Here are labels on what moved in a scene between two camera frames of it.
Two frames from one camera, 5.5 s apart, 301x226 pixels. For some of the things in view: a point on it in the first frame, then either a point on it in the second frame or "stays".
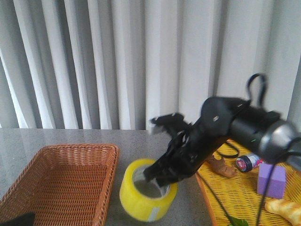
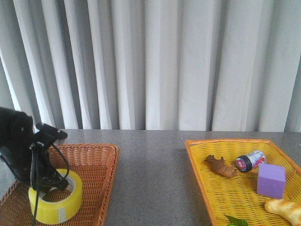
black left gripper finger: (26, 219) -> (52, 180)
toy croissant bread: (290, 211) stays
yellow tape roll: (140, 207) -> (60, 212)
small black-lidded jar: (245, 163) stays
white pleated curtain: (117, 64) stays
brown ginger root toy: (220, 166) stays
